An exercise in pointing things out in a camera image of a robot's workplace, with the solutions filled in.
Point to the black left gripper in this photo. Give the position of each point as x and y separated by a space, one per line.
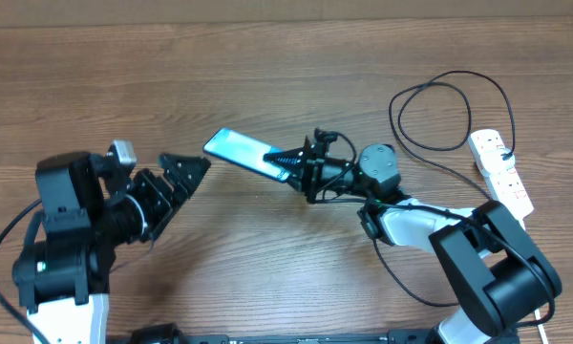
162 201

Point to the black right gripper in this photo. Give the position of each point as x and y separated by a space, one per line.
307 158

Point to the blue screen Galaxy smartphone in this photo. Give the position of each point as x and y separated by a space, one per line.
239 149

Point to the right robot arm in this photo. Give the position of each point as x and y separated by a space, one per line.
501 280

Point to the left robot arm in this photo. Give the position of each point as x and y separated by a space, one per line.
91 205

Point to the white charger plug adapter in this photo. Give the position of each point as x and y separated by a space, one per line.
495 161

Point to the white power extension strip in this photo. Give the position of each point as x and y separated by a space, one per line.
505 187

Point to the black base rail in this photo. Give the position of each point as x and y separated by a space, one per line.
170 334

